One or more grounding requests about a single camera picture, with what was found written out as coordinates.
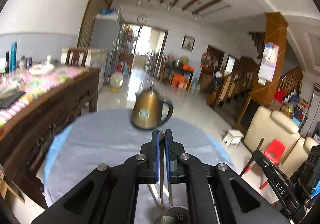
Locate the framed wall picture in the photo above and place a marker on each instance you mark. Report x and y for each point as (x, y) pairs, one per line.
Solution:
(188, 43)

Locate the wooden chair back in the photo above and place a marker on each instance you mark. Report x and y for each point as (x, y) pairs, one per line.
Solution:
(76, 57)

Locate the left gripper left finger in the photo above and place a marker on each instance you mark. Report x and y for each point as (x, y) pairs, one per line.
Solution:
(150, 169)

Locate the wall calendar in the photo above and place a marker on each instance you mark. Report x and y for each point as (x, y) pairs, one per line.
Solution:
(268, 63)

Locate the white yellow floor fan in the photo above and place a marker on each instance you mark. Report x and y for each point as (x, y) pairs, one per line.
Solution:
(116, 81)

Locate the grey refrigerator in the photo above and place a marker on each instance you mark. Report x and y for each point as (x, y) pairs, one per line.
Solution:
(105, 38)

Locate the red plastic child chair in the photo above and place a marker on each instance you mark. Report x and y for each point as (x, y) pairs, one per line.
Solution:
(273, 153)

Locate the gold electric kettle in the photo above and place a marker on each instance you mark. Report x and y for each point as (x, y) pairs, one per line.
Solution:
(151, 110)

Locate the dark metal chopstick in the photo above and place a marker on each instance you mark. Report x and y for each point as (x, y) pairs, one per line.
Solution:
(161, 156)

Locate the round wall clock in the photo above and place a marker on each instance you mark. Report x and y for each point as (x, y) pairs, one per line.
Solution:
(142, 19)

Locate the teal thermos bottle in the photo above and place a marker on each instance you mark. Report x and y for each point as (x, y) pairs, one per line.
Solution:
(13, 53)

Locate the cream leather armchair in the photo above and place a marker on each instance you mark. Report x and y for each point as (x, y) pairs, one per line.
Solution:
(271, 125)

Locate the orange crate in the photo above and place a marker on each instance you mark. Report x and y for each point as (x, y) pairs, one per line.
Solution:
(181, 81)

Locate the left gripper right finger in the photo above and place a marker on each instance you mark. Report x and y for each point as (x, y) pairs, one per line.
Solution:
(175, 156)

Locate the blue under cloth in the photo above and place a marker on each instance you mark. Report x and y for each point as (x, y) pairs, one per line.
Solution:
(53, 151)

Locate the black utensil holder cup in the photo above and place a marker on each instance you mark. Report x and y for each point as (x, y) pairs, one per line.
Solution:
(174, 214)

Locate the grey table cloth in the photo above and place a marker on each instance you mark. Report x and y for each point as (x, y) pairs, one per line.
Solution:
(109, 137)

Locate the small white stool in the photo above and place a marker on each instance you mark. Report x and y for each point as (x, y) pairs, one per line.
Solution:
(232, 137)

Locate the dark carved wooden sideboard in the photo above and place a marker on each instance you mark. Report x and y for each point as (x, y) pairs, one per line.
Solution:
(26, 138)

